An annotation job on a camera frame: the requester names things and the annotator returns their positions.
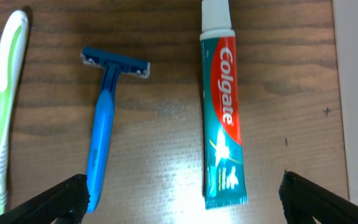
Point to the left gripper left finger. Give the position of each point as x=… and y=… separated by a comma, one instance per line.
x=67, y=202

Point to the green white toothbrush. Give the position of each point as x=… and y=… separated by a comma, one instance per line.
x=12, y=49

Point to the Colgate toothpaste tube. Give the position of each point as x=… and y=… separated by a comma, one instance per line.
x=224, y=165

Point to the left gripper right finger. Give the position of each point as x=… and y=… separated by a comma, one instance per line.
x=306, y=202

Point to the blue disposable razor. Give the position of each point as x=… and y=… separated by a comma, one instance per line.
x=113, y=65

